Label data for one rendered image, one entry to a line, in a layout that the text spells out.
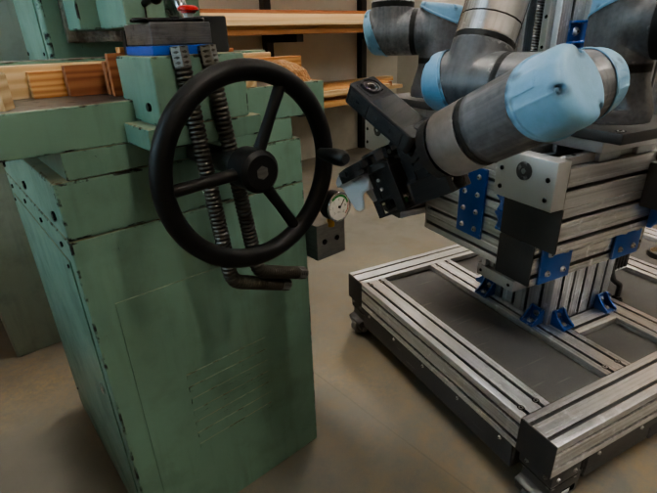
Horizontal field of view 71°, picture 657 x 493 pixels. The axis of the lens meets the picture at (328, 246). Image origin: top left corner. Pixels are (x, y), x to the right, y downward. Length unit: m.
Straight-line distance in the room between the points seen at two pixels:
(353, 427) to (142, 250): 0.80
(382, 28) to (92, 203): 0.89
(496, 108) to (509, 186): 0.50
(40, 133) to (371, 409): 1.07
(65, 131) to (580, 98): 0.62
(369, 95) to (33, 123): 0.44
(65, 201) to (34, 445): 0.93
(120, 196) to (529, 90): 0.59
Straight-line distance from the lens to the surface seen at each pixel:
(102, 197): 0.77
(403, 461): 1.29
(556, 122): 0.44
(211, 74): 0.61
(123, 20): 0.90
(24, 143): 0.74
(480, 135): 0.47
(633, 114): 0.99
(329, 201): 0.92
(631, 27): 0.98
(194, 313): 0.90
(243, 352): 1.01
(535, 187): 0.90
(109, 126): 0.76
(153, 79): 0.68
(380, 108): 0.56
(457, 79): 0.60
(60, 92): 0.90
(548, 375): 1.28
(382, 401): 1.43
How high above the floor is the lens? 0.98
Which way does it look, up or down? 25 degrees down
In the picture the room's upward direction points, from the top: 2 degrees counter-clockwise
